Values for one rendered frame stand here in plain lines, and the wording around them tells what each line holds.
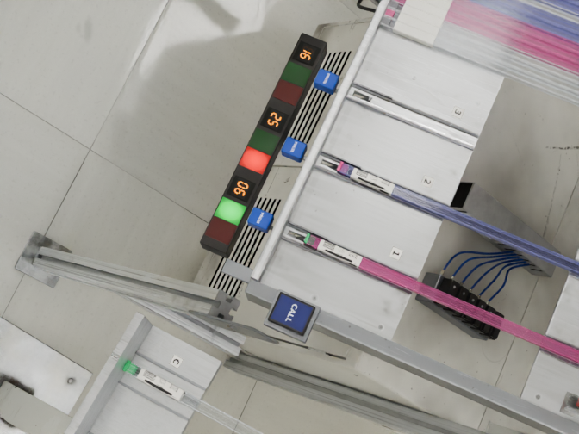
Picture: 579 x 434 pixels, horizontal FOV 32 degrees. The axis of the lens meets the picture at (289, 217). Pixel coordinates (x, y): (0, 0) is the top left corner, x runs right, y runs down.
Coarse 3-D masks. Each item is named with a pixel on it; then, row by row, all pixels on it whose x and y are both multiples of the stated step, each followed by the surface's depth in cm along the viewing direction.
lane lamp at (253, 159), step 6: (246, 150) 142; (252, 150) 142; (246, 156) 142; (252, 156) 142; (258, 156) 142; (264, 156) 142; (270, 156) 142; (240, 162) 142; (246, 162) 142; (252, 162) 142; (258, 162) 142; (264, 162) 141; (252, 168) 141; (258, 168) 141; (264, 168) 141
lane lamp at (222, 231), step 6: (210, 222) 139; (216, 222) 139; (222, 222) 139; (228, 222) 139; (210, 228) 139; (216, 228) 139; (222, 228) 139; (228, 228) 139; (234, 228) 139; (210, 234) 139; (216, 234) 139; (222, 234) 139; (228, 234) 139; (222, 240) 139; (228, 240) 139
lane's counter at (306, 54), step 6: (300, 42) 146; (300, 48) 146; (306, 48) 146; (312, 48) 146; (318, 48) 146; (294, 54) 146; (300, 54) 146; (306, 54) 145; (312, 54) 145; (318, 54) 145; (300, 60) 145; (306, 60) 145; (312, 60) 145
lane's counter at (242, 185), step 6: (234, 180) 141; (240, 180) 141; (246, 180) 141; (234, 186) 141; (240, 186) 141; (246, 186) 141; (252, 186) 141; (228, 192) 141; (234, 192) 140; (240, 192) 140; (246, 192) 140; (240, 198) 140; (246, 198) 140
